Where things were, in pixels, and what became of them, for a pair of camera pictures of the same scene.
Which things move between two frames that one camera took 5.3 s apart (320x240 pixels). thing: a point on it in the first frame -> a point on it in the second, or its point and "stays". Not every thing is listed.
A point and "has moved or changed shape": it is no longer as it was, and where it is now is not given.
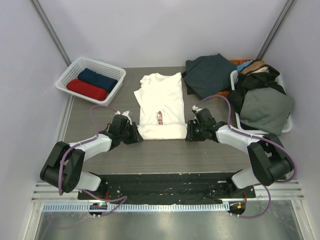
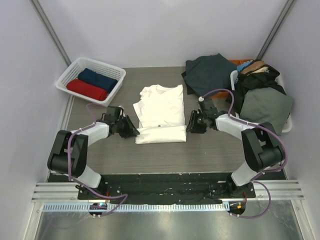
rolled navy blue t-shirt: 107,83 stays
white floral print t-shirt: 162,114 has moved or changed shape
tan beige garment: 252,66 stays
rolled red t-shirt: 87,89 stays
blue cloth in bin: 239,67 stays
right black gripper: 191,134 -> 196,123
